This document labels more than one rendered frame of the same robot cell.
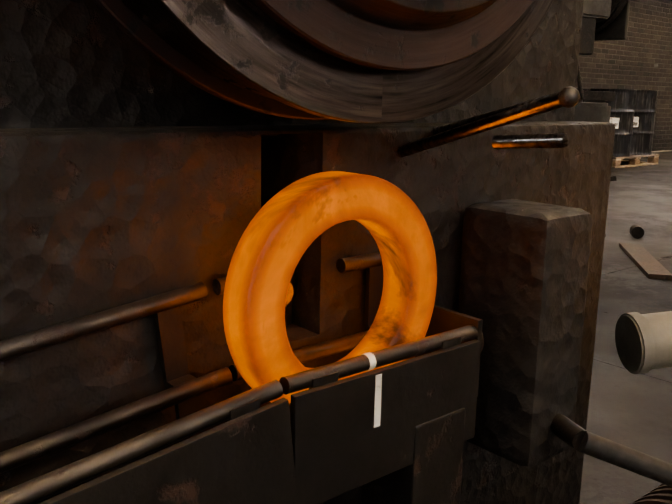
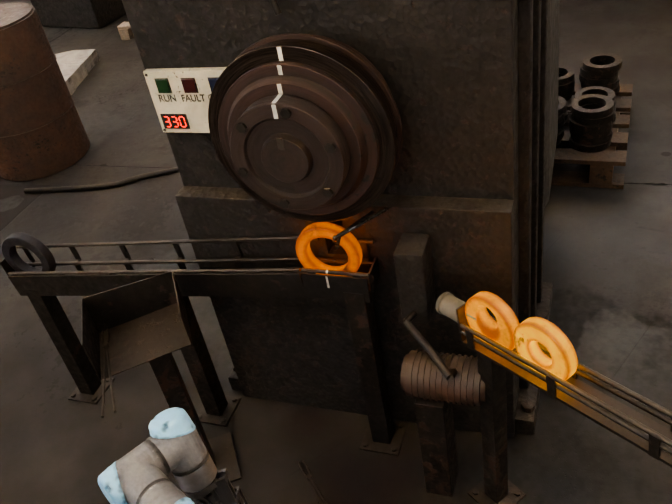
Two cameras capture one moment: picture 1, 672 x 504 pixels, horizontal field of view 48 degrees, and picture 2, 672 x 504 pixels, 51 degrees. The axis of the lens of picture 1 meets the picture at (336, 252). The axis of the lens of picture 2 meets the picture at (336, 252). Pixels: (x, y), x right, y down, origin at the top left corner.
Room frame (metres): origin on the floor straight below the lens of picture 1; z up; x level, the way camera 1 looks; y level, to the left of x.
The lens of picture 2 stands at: (-0.08, -1.43, 1.89)
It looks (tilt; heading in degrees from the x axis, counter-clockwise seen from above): 36 degrees down; 66
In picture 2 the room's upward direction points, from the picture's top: 11 degrees counter-clockwise
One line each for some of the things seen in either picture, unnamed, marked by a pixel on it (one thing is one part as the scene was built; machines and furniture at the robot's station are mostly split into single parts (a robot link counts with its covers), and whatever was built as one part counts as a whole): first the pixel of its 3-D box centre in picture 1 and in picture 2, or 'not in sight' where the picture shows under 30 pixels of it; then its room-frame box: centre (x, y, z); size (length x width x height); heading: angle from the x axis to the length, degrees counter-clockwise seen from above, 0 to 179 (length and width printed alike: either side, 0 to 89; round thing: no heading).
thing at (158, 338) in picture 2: not in sight; (168, 394); (0.03, 0.21, 0.36); 0.26 x 0.20 x 0.72; 166
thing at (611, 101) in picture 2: not in sight; (503, 102); (2.16, 1.13, 0.22); 1.20 x 0.81 x 0.44; 129
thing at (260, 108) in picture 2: not in sight; (288, 155); (0.47, -0.07, 1.12); 0.28 x 0.06 x 0.28; 131
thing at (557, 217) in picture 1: (516, 327); (416, 277); (0.71, -0.18, 0.68); 0.11 x 0.08 x 0.24; 41
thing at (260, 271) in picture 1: (338, 295); (328, 252); (0.55, 0.00, 0.75); 0.18 x 0.03 x 0.18; 130
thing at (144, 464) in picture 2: not in sight; (137, 480); (-0.12, -0.50, 0.87); 0.11 x 0.11 x 0.08; 14
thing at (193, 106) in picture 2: not in sight; (196, 101); (0.40, 0.32, 1.15); 0.26 x 0.02 x 0.18; 131
